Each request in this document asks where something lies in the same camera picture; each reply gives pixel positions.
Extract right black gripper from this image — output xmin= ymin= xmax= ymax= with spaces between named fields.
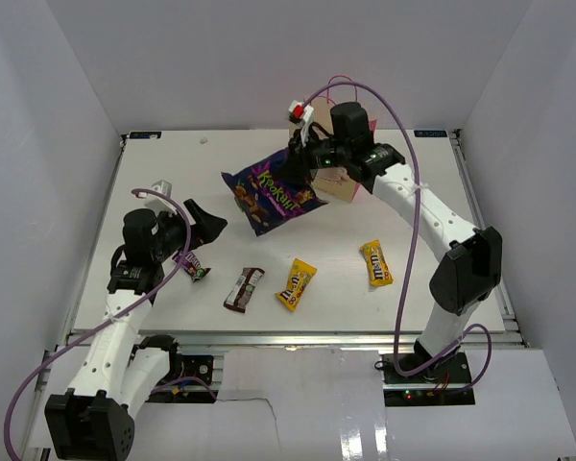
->
xmin=275 ymin=126 xmax=352 ymax=183

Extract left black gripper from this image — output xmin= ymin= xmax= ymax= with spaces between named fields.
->
xmin=151 ymin=199 xmax=227 ymax=262

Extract purple Krokant snack bag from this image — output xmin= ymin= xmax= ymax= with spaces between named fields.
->
xmin=221 ymin=149 xmax=327 ymax=236

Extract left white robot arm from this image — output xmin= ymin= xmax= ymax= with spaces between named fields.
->
xmin=44 ymin=199 xmax=228 ymax=460

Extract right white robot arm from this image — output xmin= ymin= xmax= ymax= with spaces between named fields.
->
xmin=278 ymin=101 xmax=502 ymax=383

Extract beige pink paper bag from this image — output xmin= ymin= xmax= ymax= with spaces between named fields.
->
xmin=311 ymin=89 xmax=360 ymax=203

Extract purple M&M's pack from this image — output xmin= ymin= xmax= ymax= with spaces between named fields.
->
xmin=172 ymin=251 xmax=210 ymax=282

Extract brown chocolate bar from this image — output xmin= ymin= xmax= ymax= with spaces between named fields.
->
xmin=223 ymin=267 xmax=265 ymax=313

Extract yellow M&M's pack centre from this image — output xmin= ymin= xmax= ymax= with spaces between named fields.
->
xmin=275 ymin=258 xmax=317 ymax=312

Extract yellow m&m's pack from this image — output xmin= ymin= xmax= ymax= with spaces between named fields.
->
xmin=275 ymin=258 xmax=317 ymax=312
xmin=360 ymin=240 xmax=394 ymax=287

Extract left blue table label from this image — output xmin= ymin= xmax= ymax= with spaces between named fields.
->
xmin=128 ymin=131 xmax=162 ymax=140

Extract blue table label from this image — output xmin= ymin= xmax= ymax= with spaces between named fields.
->
xmin=414 ymin=130 xmax=448 ymax=138
xmin=128 ymin=131 xmax=162 ymax=140

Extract right blue table label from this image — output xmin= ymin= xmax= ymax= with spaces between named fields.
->
xmin=414 ymin=130 xmax=448 ymax=138

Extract yellow M&M's pack right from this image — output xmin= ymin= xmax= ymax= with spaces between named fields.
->
xmin=360 ymin=240 xmax=394 ymax=287

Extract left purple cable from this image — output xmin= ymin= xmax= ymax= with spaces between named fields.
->
xmin=3 ymin=187 xmax=193 ymax=461

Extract purple cable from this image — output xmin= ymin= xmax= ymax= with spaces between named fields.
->
xmin=302 ymin=82 xmax=492 ymax=398
xmin=3 ymin=187 xmax=193 ymax=461

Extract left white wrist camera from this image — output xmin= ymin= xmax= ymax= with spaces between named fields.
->
xmin=144 ymin=180 xmax=176 ymax=214

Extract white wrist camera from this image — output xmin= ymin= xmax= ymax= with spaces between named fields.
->
xmin=287 ymin=101 xmax=314 ymax=146
xmin=144 ymin=180 xmax=176 ymax=214

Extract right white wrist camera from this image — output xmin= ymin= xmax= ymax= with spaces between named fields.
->
xmin=287 ymin=101 xmax=314 ymax=146

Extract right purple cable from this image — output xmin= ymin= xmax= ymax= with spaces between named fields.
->
xmin=302 ymin=82 xmax=492 ymax=398

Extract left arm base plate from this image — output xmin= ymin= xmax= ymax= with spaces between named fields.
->
xmin=148 ymin=353 xmax=215 ymax=404

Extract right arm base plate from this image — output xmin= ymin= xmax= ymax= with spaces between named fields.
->
xmin=374 ymin=352 xmax=475 ymax=408

